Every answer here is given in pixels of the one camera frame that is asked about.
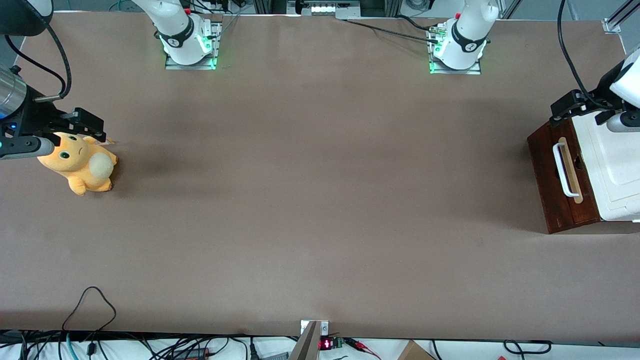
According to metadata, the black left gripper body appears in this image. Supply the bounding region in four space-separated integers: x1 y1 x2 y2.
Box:
591 60 627 112

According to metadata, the orange plush toy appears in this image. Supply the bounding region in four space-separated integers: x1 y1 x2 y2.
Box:
37 131 119 197

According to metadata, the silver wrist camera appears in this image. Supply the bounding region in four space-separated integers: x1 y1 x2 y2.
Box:
595 110 640 134
0 136 56 161

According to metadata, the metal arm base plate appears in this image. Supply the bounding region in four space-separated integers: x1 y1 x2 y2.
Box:
428 24 483 76
164 21 222 71

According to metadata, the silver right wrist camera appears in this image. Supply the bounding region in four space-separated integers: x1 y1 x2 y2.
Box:
0 136 56 161

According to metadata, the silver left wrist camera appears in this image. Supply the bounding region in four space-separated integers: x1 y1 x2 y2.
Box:
595 110 640 134

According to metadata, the brown cardboard box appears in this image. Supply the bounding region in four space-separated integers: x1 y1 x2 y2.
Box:
397 340 437 360

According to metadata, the red clip lead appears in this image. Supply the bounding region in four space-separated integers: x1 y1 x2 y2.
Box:
345 338 383 360

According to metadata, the black cable across table edge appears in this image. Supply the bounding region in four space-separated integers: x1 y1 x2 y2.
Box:
345 15 442 43

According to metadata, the grey device with white lights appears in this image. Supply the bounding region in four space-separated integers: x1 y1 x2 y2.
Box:
287 0 362 21

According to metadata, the light wooden handle strip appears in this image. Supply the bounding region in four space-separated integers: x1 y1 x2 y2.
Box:
558 136 584 205

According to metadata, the white drawer cabinet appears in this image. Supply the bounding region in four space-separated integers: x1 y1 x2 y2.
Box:
571 107 640 224

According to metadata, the white drawer handle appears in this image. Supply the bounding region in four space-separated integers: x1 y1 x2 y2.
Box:
552 142 581 199

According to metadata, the thin black looped cable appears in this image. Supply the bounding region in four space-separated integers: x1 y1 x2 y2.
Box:
62 286 117 334

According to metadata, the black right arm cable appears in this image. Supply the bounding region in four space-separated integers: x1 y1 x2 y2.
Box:
4 19 73 103

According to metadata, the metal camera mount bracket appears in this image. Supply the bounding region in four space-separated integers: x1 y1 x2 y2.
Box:
289 320 330 360

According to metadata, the dark wooden upper drawer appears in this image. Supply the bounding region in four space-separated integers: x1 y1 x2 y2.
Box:
564 118 602 225

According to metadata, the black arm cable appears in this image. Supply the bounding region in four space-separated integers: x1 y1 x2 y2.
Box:
557 0 617 110
4 19 73 103

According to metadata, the black coiled cable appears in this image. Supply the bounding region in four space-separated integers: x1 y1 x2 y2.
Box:
502 339 554 357

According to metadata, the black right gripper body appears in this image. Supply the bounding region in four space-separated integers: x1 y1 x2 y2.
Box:
0 85 68 150

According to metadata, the aluminium frame profile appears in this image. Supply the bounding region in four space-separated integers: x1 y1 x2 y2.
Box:
602 0 640 35

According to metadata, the black power adapter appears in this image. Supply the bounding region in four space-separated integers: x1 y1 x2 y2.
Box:
172 347 212 360

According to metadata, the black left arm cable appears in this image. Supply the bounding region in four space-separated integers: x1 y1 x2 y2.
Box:
557 0 617 110

